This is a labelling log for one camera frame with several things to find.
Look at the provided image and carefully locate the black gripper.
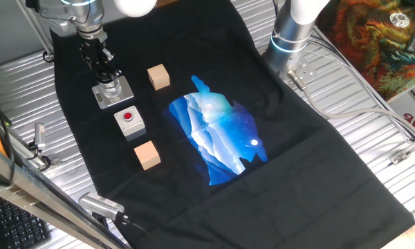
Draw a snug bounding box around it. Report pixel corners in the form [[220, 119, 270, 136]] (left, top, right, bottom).
[[78, 37, 122, 84]]

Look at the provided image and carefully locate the aluminium frame beam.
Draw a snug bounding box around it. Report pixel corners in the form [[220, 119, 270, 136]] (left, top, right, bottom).
[[0, 140, 127, 249]]

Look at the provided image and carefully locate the silver depth camera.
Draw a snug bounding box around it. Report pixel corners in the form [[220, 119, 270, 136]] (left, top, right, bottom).
[[78, 192, 126, 222]]

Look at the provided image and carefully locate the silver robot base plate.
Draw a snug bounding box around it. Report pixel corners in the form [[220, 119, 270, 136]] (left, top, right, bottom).
[[275, 55, 319, 87]]

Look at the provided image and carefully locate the small silver bracket device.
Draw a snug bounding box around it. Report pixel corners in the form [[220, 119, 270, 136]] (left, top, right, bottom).
[[33, 122, 46, 151]]

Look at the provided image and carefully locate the white box with red print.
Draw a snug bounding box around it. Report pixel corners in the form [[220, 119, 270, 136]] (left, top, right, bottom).
[[387, 82, 415, 141]]

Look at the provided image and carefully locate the white box with red button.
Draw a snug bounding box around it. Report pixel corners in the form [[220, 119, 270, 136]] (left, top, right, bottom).
[[113, 104, 147, 142]]

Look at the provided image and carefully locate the black cloth with blue print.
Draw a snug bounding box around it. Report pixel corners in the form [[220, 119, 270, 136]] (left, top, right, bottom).
[[50, 0, 415, 249]]

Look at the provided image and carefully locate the light wooden cube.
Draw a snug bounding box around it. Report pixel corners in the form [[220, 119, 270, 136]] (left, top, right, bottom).
[[147, 63, 171, 91], [133, 140, 162, 172]]

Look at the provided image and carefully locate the black computer keyboard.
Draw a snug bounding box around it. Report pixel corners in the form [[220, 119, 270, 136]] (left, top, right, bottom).
[[0, 195, 53, 249]]

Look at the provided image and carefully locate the silver digital scale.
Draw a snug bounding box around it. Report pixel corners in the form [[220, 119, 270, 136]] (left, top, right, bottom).
[[91, 75, 135, 110]]

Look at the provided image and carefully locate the thin metal rod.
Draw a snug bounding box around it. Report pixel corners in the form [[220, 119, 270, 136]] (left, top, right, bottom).
[[15, 0, 55, 58]]

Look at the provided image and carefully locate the clear glass jar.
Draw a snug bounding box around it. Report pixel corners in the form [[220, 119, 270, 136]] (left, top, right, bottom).
[[99, 82, 122, 100]]

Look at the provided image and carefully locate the colourful orange painted cloth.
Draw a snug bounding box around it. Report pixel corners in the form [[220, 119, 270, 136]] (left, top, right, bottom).
[[314, 0, 415, 102]]

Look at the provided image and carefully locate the silver round metal disc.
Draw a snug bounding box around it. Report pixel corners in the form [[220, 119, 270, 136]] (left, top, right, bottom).
[[389, 12, 411, 29]]

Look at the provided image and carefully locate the black camera cable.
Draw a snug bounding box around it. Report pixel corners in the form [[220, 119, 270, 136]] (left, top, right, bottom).
[[119, 213, 156, 249]]

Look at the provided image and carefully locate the grey cable with metal connector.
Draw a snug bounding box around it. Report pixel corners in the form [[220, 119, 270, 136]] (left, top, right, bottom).
[[286, 68, 415, 141]]

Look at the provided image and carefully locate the metal angle bracket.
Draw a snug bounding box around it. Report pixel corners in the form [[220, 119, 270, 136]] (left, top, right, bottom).
[[389, 133, 415, 165]]

